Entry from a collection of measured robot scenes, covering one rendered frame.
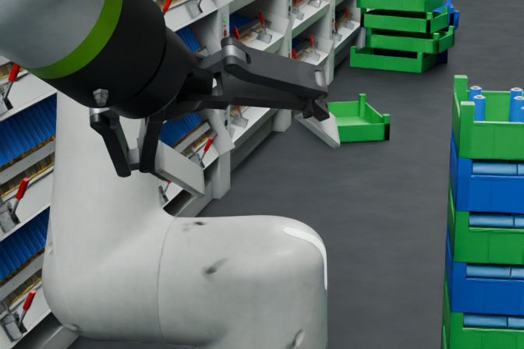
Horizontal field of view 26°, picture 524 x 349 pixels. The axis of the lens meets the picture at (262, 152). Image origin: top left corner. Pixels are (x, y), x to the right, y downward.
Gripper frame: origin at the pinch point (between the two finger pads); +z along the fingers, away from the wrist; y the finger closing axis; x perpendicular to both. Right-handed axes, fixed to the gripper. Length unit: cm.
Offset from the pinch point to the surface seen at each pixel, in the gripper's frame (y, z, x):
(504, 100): -4, 80, -42
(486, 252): 3, 75, -16
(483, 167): -1, 68, -26
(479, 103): -2, 70, -37
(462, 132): -1, 63, -29
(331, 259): 57, 140, -52
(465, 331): 11, 82, -7
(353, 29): 99, 295, -219
